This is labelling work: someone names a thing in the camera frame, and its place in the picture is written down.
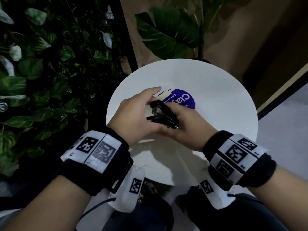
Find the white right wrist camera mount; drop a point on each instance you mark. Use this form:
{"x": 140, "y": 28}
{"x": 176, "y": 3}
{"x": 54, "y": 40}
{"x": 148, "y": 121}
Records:
{"x": 214, "y": 192}

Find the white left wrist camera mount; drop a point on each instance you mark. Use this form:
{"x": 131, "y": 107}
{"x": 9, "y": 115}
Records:
{"x": 131, "y": 187}

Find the person's right forearm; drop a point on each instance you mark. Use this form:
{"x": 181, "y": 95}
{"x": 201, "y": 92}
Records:
{"x": 281, "y": 197}

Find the black left wristband with markers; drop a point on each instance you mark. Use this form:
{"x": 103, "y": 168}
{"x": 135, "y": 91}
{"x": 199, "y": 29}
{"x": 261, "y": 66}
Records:
{"x": 96, "y": 156}

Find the person's left hand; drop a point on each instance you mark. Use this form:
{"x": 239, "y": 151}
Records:
{"x": 130, "y": 117}

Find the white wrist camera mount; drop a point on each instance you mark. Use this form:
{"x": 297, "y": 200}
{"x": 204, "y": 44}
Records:
{"x": 131, "y": 187}
{"x": 214, "y": 192}

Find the black stapler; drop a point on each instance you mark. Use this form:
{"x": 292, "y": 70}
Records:
{"x": 163, "y": 115}

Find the potted monstera plant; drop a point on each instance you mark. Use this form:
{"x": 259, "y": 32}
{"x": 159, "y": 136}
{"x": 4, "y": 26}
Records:
{"x": 168, "y": 33}

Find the person's left forearm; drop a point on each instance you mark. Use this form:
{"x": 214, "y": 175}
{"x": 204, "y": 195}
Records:
{"x": 48, "y": 206}

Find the green leafy plant wall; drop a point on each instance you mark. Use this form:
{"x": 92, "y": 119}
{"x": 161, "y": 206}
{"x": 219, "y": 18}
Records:
{"x": 48, "y": 69}

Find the person's right hand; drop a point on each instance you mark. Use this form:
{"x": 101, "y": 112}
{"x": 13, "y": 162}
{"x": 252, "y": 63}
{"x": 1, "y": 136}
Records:
{"x": 192, "y": 132}

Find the beige tape piece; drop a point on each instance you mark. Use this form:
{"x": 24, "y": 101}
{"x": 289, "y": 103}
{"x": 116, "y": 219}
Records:
{"x": 163, "y": 93}

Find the person's left thumb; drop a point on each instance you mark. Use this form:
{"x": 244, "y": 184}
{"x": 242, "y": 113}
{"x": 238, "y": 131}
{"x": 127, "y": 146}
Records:
{"x": 155, "y": 128}

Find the black wristband with markers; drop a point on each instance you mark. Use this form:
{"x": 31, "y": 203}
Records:
{"x": 238, "y": 158}
{"x": 96, "y": 156}

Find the person's dark trousers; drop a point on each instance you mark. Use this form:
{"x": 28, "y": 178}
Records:
{"x": 228, "y": 214}

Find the purple round sticker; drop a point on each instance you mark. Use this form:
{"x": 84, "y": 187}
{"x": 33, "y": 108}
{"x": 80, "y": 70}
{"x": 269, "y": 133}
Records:
{"x": 184, "y": 99}

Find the person's right fingers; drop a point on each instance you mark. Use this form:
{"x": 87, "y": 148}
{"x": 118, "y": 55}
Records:
{"x": 176, "y": 113}

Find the black right wristband with markers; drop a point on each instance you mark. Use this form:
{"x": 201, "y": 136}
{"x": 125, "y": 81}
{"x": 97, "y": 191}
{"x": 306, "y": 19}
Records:
{"x": 238, "y": 158}

